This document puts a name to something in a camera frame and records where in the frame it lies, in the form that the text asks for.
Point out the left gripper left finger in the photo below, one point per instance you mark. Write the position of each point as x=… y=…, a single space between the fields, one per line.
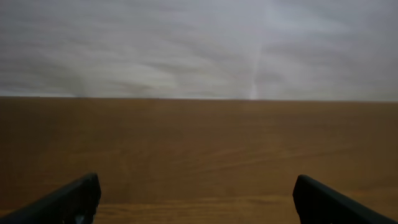
x=68 y=202

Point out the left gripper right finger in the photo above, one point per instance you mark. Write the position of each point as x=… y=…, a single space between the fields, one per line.
x=323 y=203

